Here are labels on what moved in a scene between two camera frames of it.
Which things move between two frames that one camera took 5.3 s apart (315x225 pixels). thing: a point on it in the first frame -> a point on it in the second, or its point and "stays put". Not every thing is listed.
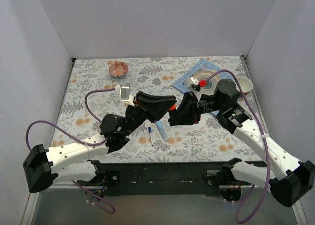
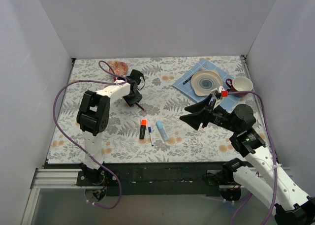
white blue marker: x=149 y=130 stays put
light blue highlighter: x=160 y=126 stays put
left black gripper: x=139 y=107 -> x=134 y=97
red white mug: x=246 y=84 stays put
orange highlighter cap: x=173 y=108 -> x=143 y=122
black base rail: x=161 y=178 stays put
